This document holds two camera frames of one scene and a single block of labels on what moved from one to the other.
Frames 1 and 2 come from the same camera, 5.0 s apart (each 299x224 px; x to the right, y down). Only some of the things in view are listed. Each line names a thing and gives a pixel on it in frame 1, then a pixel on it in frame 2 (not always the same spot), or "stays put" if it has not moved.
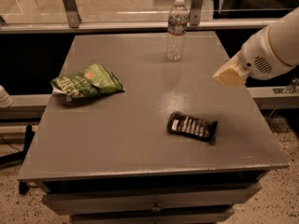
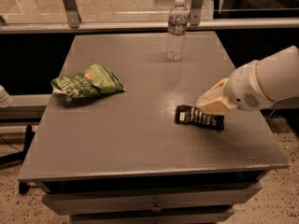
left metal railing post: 70,6 stays put
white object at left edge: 6,100 stays put
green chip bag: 93,80 stays put
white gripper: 259,59 to 246,89
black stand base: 23,187 stays put
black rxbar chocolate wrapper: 192,126 to 192,115
